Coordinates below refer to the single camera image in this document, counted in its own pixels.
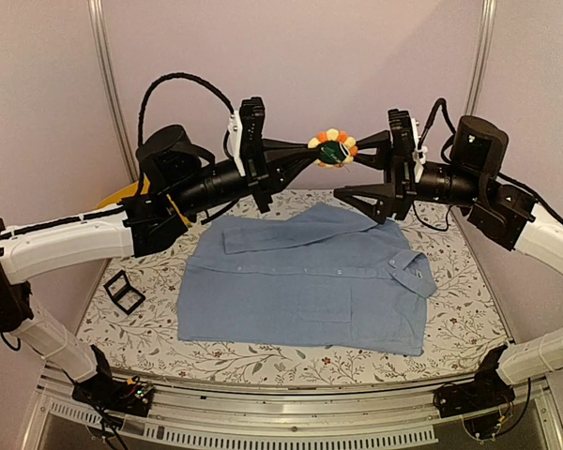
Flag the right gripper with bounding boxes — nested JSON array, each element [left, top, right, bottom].
[[333, 129, 483, 224]]

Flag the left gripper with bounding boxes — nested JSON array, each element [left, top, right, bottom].
[[173, 139, 321, 218]]

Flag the yellow orange flower brooch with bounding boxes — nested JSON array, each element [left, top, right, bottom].
[[307, 128, 358, 169]]

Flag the blue button-up shirt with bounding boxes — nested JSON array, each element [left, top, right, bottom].
[[177, 203, 436, 356]]

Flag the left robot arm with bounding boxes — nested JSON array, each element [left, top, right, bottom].
[[0, 97, 318, 407]]

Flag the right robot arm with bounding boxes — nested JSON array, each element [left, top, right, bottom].
[[265, 110, 563, 275]]

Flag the black brooch case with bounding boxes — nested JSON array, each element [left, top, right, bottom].
[[103, 270, 145, 316]]

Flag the yellow plastic basket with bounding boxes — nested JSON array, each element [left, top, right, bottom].
[[96, 180, 191, 231]]

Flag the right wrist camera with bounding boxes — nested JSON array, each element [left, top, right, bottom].
[[411, 118, 430, 183]]

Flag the left black cable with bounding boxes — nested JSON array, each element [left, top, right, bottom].
[[135, 71, 238, 151]]

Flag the right aluminium corner post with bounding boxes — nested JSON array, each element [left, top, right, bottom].
[[464, 0, 497, 115]]

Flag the aluminium corner post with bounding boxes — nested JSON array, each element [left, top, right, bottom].
[[464, 0, 497, 115], [87, 0, 139, 182]]

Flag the left aluminium corner post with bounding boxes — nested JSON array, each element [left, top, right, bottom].
[[87, 0, 139, 182]]

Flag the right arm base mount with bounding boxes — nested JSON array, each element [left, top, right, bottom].
[[433, 380, 515, 441]]

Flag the aluminium front rail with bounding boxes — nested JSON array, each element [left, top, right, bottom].
[[23, 365, 563, 449]]

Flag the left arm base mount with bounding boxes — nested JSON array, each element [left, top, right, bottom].
[[72, 374, 155, 417]]

